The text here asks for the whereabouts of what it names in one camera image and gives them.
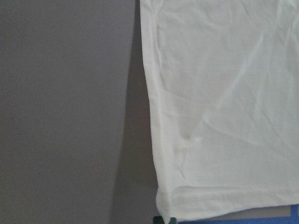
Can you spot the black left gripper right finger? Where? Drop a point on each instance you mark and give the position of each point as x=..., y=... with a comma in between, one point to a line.
x=173, y=220

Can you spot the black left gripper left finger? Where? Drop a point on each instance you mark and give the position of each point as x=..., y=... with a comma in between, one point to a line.
x=157, y=220

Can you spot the beige long-sleeve graphic shirt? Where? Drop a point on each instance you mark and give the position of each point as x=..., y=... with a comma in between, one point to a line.
x=223, y=86

